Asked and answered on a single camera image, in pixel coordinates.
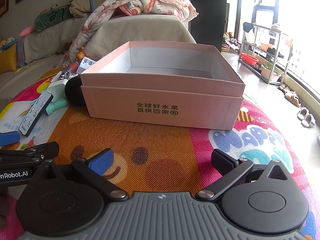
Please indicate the black round device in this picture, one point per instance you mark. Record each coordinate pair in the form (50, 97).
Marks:
(73, 90)

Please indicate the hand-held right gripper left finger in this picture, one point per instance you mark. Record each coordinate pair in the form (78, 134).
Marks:
(101, 162)

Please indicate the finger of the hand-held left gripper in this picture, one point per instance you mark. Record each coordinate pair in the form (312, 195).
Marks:
(47, 148)
(8, 138)

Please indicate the beige sandal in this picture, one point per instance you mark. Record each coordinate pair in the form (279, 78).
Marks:
(283, 88)
(293, 99)

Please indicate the yellow cushion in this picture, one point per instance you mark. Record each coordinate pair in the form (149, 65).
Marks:
(7, 57)

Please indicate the pink printed blanket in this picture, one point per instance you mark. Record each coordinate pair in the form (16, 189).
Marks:
(155, 5)

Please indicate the red metallic cylinder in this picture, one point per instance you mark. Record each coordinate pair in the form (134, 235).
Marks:
(71, 67)

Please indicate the potted plant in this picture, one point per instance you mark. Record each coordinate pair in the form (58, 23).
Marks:
(266, 73)

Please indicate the dark cloth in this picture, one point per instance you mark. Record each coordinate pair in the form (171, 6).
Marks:
(248, 27)

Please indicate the green plush toy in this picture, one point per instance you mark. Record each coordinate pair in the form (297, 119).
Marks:
(50, 17)

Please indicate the red plastic basin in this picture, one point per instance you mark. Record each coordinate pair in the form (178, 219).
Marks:
(250, 59)

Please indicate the colourful toy pile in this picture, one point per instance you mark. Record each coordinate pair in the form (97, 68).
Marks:
(7, 42)

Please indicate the beige pillow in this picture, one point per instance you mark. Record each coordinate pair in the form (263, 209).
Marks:
(82, 5)

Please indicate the pile of shoes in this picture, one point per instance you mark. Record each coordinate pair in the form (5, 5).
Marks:
(231, 42)

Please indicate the white device with round buttons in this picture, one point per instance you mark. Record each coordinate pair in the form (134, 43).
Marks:
(85, 66)

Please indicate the orange plastic pot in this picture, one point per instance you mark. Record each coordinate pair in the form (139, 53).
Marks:
(267, 47)

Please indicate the pink cardboard box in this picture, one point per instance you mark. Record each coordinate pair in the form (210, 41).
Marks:
(150, 105)

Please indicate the metal shelf rack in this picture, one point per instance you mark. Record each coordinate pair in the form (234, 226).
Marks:
(265, 28)

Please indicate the black shoes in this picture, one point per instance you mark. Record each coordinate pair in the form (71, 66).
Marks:
(273, 52)

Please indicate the orange toy figure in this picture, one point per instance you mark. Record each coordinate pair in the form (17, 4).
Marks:
(80, 54)

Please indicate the sofa with beige cover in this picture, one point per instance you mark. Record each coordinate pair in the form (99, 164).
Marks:
(140, 32)

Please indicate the white mint plastic device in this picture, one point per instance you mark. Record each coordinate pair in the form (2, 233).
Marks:
(56, 88)

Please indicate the colourful picture book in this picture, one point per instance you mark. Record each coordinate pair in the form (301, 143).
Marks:
(21, 52)

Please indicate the small round toy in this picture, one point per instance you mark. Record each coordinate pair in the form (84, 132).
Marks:
(54, 6)

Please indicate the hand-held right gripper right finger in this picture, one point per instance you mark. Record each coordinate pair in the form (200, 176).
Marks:
(222, 160)

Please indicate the white slipper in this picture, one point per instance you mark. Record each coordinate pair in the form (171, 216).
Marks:
(308, 120)
(302, 113)

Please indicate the colourful cartoon play mat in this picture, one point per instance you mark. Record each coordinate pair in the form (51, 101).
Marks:
(160, 145)

